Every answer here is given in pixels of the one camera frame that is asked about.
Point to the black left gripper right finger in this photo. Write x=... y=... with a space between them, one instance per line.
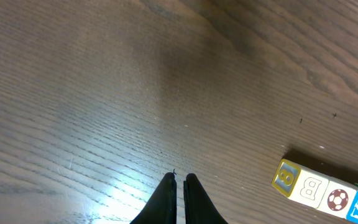
x=199 y=209

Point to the plain wooden block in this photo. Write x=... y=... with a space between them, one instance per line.
x=299 y=183

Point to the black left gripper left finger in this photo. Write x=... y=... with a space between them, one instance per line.
x=161 y=208

